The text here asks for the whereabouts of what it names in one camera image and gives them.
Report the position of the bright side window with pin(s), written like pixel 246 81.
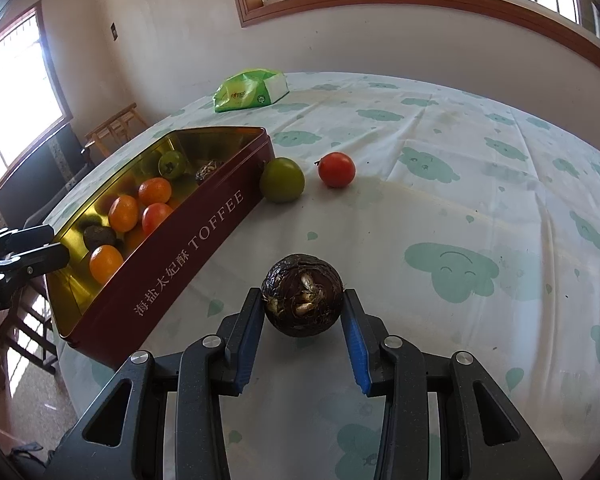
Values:
pixel 15 85

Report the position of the green tissue pack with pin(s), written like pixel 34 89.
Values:
pixel 250 89

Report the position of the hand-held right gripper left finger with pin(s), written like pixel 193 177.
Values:
pixel 252 340

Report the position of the black cabinet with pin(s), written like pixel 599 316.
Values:
pixel 45 170

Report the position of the wall light switch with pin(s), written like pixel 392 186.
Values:
pixel 114 31

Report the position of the green round fruit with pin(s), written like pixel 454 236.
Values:
pixel 281 180
pixel 171 163

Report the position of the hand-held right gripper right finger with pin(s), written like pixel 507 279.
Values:
pixel 355 345

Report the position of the light wooden chair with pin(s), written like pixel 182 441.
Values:
pixel 111 127

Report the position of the dark red tin box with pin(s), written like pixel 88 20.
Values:
pixel 180 270

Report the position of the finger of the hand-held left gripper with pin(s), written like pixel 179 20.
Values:
pixel 40 260
pixel 25 236

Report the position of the dark wooden chair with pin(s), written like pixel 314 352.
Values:
pixel 30 340

